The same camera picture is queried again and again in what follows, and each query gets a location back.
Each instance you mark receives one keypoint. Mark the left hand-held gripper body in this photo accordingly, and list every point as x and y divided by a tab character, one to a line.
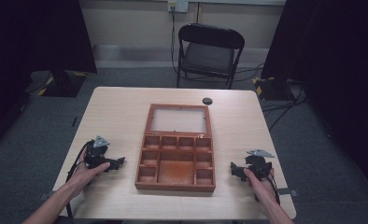
95	154

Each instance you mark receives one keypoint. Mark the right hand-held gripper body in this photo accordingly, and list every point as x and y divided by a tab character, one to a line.
260	165

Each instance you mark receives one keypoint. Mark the person's right hand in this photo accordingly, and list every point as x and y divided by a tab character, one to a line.
261	186

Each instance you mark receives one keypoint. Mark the person's left hand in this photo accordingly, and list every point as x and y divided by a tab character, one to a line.
85	174

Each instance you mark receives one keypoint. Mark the black floor tape strip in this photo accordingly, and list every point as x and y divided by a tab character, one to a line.
74	121

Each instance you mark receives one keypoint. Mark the grey tape strip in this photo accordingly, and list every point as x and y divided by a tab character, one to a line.
289	192

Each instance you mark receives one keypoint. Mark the open wooden compartment box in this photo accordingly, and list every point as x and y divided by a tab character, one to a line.
176	149

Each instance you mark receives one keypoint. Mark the black round table grommet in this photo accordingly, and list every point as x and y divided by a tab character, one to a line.
207	101

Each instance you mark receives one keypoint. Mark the black stand base striped tape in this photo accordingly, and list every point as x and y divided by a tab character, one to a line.
274	88
63	84

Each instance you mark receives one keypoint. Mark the black folding chair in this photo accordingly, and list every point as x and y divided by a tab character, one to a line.
208	56

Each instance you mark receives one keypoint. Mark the black curtain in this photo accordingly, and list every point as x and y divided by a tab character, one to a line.
337	62
32	46

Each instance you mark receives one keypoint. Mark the white wall outlet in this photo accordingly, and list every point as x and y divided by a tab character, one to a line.
178	5

